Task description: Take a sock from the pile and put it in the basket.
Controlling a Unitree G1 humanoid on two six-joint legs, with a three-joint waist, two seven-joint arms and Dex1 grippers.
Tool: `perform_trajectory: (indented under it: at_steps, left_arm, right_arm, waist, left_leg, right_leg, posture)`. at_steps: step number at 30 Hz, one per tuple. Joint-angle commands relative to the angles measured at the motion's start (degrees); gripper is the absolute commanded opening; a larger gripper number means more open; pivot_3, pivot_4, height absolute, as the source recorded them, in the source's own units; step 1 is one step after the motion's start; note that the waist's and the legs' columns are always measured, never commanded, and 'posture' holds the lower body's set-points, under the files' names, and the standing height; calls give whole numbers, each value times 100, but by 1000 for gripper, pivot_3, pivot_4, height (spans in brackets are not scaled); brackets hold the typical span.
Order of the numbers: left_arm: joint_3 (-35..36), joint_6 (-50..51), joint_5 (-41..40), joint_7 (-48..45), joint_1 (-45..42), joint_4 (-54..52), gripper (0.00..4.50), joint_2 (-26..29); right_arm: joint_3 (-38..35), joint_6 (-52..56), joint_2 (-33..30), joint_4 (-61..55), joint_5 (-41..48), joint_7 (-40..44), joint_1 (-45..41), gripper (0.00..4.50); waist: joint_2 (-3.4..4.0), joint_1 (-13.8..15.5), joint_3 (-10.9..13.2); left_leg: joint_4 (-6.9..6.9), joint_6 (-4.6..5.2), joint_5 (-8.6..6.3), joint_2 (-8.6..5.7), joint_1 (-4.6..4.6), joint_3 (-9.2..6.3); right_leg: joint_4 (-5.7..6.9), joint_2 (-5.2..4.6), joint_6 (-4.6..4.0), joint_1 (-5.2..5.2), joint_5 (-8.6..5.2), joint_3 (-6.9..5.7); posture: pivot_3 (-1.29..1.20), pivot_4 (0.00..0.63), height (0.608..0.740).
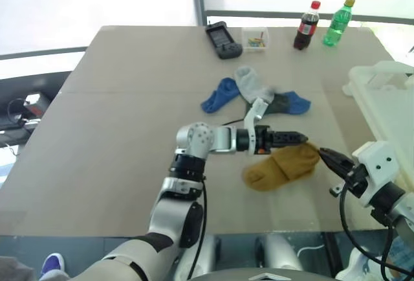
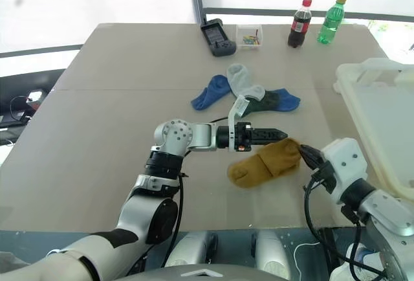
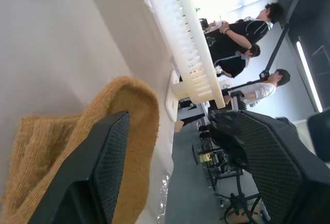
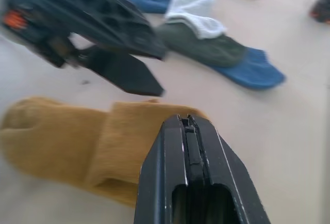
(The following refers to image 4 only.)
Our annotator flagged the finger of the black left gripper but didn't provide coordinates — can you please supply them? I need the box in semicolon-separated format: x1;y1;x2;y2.
24;0;168;61
76;46;166;98

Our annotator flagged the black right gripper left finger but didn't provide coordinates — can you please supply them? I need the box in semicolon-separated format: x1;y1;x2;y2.
133;115;191;224

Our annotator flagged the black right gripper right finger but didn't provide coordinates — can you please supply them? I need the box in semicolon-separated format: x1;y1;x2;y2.
187;114;272;224

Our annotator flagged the mustard yellow sock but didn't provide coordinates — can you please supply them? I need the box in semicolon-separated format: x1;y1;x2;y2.
0;95;110;185
86;99;208;209

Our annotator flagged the pale blue white sock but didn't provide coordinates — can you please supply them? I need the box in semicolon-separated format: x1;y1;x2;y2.
164;0;228;40

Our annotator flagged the dark green sock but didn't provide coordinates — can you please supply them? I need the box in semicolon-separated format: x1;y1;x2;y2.
156;22;249;68

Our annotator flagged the cola bottle red cap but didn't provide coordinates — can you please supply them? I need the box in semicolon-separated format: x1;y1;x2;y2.
308;0;330;24

